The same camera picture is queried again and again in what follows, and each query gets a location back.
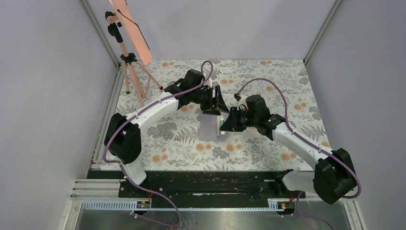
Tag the pink board on tripod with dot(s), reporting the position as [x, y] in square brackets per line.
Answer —
[122, 11]

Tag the floral patterned table mat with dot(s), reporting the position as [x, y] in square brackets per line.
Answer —
[173, 142]

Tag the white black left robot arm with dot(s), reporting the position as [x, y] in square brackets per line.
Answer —
[124, 134]

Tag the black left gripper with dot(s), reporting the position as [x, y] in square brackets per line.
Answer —
[217, 101]

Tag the pink tripod stand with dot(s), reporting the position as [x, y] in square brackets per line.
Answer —
[130, 73]

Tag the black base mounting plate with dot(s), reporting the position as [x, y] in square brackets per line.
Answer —
[220, 189]

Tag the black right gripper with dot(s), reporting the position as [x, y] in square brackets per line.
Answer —
[231, 123]

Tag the grey envelope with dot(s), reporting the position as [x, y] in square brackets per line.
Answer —
[207, 129]

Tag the aluminium slotted rail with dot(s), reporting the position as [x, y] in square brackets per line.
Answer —
[137, 205]

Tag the beige letter paper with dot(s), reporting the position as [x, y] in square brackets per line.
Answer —
[218, 125]

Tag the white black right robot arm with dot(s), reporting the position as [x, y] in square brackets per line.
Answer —
[332, 175]

